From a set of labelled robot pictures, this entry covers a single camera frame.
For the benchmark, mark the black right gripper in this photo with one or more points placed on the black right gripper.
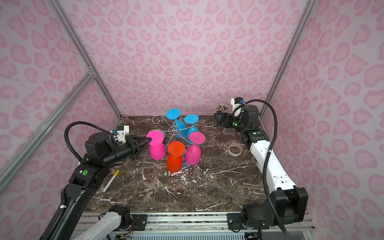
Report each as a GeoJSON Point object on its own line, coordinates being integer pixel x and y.
{"type": "Point", "coordinates": [230, 118]}

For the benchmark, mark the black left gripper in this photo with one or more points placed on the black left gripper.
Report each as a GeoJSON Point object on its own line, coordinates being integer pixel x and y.
{"type": "Point", "coordinates": [136, 150]}

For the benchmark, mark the magenta wine glass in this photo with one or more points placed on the magenta wine glass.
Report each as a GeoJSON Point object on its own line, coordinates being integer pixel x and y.
{"type": "Point", "coordinates": [193, 153]}
{"type": "Point", "coordinates": [157, 148]}

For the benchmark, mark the red wine glass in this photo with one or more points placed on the red wine glass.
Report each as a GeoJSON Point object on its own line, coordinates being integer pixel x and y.
{"type": "Point", "coordinates": [175, 159]}

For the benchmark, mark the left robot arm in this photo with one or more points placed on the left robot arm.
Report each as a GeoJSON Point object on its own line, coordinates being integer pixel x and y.
{"type": "Point", "coordinates": [87, 178]}

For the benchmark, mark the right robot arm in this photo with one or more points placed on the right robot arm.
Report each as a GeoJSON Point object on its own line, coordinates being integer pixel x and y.
{"type": "Point", "coordinates": [285, 202]}

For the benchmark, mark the blue wine glass right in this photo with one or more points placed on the blue wine glass right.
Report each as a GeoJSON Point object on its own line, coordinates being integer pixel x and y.
{"type": "Point", "coordinates": [192, 120]}

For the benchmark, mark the blue wine glass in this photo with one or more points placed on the blue wine glass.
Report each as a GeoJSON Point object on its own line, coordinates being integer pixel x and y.
{"type": "Point", "coordinates": [179, 128]}
{"type": "Point", "coordinates": [192, 120]}

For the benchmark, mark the blue wine glass rear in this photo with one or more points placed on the blue wine glass rear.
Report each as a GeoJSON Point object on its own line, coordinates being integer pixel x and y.
{"type": "Point", "coordinates": [179, 128]}

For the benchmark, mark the clear tape roll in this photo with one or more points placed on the clear tape roll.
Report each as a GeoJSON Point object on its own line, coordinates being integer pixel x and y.
{"type": "Point", "coordinates": [235, 149]}

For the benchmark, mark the white yellow marker pen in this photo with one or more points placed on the white yellow marker pen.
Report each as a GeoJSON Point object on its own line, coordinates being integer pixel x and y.
{"type": "Point", "coordinates": [110, 181]}

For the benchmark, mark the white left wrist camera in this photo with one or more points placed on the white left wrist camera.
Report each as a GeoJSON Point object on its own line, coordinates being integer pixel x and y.
{"type": "Point", "coordinates": [118, 136]}

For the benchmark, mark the chrome wire wine glass rack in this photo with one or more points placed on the chrome wire wine glass rack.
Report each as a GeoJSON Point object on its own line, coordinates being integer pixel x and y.
{"type": "Point", "coordinates": [157, 119]}

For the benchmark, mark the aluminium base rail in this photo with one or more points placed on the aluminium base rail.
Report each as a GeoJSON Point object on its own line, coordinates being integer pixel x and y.
{"type": "Point", "coordinates": [206, 226]}

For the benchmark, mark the aluminium frame bar left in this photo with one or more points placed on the aluminium frame bar left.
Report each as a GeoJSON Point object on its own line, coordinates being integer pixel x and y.
{"type": "Point", "coordinates": [29, 148]}

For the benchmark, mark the aluminium frame post right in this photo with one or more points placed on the aluminium frame post right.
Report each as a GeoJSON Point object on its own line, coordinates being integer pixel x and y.
{"type": "Point", "coordinates": [282, 28]}

